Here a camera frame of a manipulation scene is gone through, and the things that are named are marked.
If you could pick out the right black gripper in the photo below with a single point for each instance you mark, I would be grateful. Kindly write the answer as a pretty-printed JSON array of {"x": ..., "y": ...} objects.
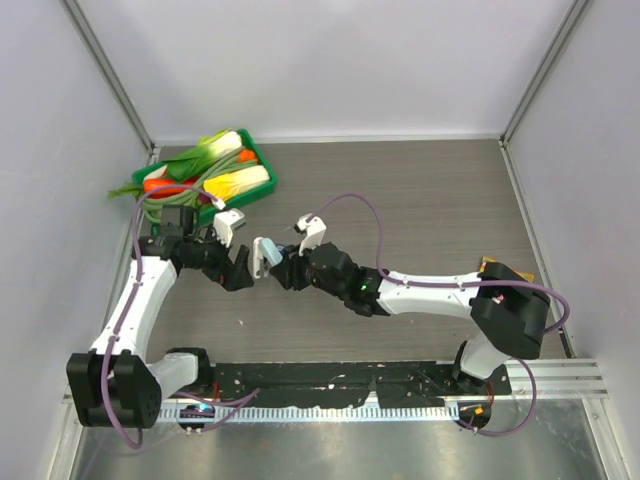
[{"x": 288, "y": 272}]

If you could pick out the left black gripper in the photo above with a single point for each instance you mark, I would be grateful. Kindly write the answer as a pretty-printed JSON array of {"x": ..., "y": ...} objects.
[{"x": 230, "y": 275}]

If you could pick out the blue black stapler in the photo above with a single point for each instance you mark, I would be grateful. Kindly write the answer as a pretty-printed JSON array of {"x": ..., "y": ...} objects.
[{"x": 283, "y": 249}]

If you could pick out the light blue white stapler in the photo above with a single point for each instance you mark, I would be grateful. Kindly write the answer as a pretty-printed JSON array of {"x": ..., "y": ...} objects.
[{"x": 265, "y": 255}]

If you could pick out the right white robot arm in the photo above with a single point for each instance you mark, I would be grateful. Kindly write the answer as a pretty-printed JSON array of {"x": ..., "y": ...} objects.
[{"x": 509, "y": 312}]

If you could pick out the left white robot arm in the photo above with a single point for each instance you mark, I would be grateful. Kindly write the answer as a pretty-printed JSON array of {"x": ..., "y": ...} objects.
[{"x": 112, "y": 383}]

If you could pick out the yellow white napa cabbage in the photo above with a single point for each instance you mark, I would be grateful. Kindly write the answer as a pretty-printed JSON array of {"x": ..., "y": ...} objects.
[{"x": 229, "y": 185}]

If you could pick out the green long beans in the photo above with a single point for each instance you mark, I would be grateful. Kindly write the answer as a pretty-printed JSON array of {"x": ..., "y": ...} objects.
[{"x": 152, "y": 206}]

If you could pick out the small orange carrot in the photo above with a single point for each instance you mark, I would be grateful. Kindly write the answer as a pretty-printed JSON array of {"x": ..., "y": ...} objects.
[{"x": 246, "y": 155}]

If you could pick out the green plastic tray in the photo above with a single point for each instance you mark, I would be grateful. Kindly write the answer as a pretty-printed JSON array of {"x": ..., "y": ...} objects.
[{"x": 238, "y": 201}]

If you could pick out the white green bok choy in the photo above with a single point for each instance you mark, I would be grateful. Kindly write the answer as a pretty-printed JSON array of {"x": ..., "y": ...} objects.
[{"x": 207, "y": 153}]

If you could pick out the large orange carrot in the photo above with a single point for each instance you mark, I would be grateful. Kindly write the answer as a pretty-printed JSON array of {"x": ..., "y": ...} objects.
[{"x": 165, "y": 187}]

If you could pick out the orange candy bag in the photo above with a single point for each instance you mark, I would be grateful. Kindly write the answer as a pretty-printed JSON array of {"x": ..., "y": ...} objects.
[{"x": 486, "y": 260}]

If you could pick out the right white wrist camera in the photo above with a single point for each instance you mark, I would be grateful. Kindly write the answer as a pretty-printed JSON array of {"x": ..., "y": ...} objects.
[{"x": 312, "y": 229}]

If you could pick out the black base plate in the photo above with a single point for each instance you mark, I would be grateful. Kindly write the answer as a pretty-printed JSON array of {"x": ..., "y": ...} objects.
[{"x": 339, "y": 385}]

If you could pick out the white slotted cable duct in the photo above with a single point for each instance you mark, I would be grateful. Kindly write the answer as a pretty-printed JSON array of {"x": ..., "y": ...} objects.
[{"x": 369, "y": 412}]

